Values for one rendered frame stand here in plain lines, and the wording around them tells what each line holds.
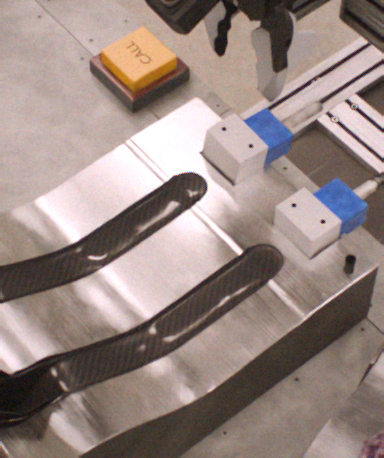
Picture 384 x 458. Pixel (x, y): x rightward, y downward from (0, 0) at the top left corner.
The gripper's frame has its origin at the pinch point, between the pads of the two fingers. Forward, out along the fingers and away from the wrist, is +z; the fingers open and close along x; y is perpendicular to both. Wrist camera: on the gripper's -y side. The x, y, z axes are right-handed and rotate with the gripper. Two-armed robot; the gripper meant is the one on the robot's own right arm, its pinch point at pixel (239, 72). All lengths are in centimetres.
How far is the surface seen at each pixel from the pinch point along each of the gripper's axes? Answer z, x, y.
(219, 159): 10.5, -0.2, -2.2
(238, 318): 12.4, -13.9, -11.3
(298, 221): 9.2, -10.9, -1.9
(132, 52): 17.2, 21.2, 3.5
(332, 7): 101, 71, 89
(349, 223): 11.4, -13.0, 2.8
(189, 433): 17.7, -17.8, -20.0
